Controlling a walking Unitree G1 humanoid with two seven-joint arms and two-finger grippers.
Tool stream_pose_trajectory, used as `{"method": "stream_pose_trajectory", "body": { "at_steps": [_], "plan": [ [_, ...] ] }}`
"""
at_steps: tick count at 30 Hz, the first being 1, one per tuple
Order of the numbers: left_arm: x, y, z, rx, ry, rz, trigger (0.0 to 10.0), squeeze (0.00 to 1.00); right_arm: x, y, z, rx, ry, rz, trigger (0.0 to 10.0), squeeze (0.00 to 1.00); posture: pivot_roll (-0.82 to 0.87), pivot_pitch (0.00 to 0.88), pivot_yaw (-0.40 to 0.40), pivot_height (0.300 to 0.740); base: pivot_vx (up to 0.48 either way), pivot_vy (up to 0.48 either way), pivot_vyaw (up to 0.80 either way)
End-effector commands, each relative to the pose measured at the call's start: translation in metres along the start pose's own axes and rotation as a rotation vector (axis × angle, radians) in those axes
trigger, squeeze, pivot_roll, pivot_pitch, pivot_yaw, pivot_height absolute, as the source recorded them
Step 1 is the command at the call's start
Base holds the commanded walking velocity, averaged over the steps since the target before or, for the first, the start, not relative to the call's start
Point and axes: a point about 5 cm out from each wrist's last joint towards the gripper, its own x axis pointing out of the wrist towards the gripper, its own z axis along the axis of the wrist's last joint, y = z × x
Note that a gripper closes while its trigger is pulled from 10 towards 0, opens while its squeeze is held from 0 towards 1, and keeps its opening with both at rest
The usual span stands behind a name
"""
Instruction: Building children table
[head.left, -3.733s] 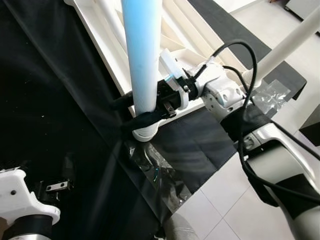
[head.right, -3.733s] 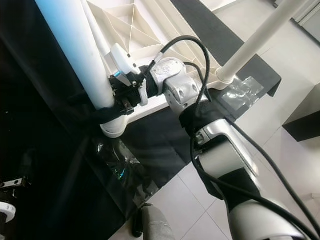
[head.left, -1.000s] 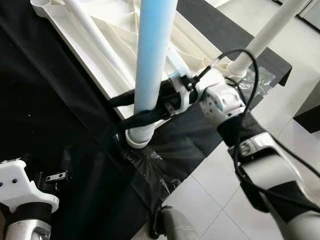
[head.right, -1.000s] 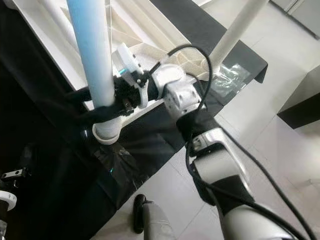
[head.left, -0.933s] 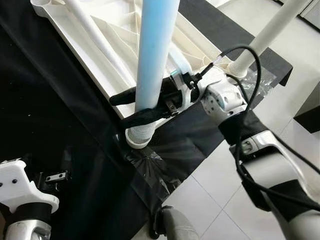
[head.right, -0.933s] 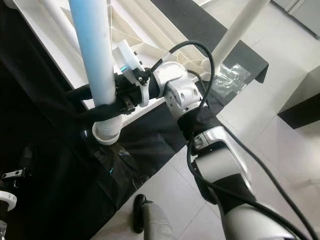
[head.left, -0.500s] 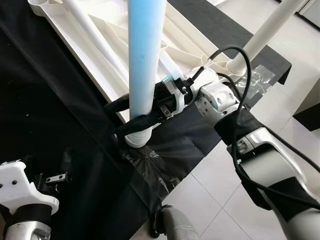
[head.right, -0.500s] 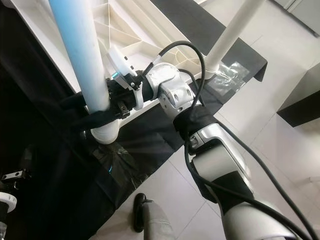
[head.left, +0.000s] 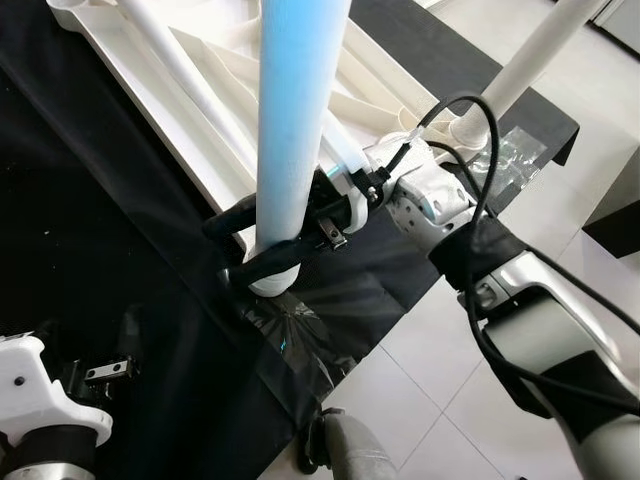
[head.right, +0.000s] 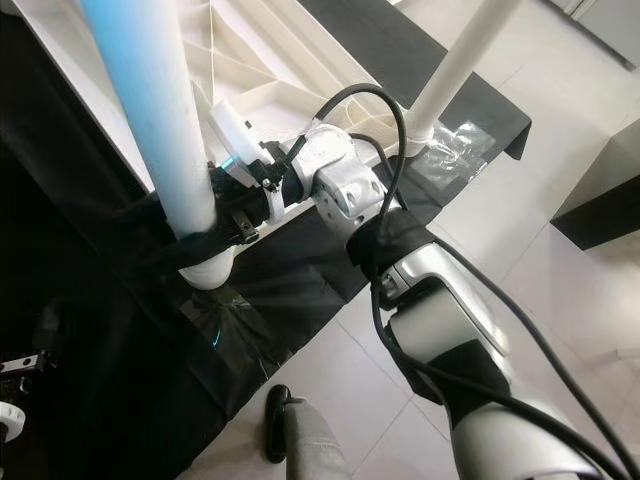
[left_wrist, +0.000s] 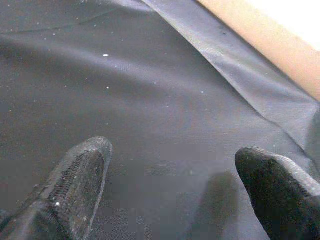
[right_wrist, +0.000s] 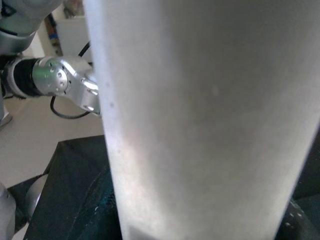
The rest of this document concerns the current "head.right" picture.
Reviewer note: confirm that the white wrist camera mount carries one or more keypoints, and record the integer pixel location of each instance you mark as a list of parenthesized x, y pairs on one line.
[(230, 140), (10, 420)]

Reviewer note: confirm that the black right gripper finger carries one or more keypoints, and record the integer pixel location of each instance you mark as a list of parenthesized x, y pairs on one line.
[(195, 253), (140, 215)]

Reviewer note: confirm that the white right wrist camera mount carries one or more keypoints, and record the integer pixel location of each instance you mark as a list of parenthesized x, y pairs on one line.
[(230, 140)]

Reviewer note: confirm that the black low furniture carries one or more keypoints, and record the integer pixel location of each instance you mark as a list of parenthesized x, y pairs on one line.
[(600, 200)]

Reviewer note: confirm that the grey robot leg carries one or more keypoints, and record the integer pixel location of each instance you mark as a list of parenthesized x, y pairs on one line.
[(310, 440)]

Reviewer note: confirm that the white plastic table top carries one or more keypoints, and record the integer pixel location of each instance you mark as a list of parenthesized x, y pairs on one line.
[(290, 60)]

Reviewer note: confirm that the black tablecloth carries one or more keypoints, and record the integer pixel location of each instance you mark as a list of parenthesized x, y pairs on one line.
[(80, 300)]

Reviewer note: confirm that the grey tall cabinet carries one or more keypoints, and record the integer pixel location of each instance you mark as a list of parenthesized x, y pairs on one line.
[(610, 25)]

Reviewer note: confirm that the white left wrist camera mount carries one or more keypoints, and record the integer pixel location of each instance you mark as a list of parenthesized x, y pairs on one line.
[(10, 420)]

